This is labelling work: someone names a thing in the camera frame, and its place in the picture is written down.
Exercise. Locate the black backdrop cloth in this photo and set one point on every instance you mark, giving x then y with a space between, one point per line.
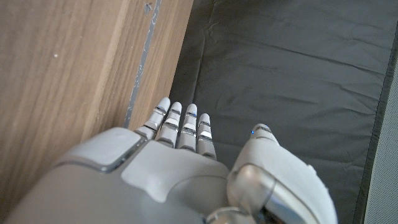
280 77

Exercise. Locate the white perforated panel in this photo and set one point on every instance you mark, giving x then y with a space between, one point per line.
384 155

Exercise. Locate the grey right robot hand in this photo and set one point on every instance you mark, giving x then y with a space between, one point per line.
161 183

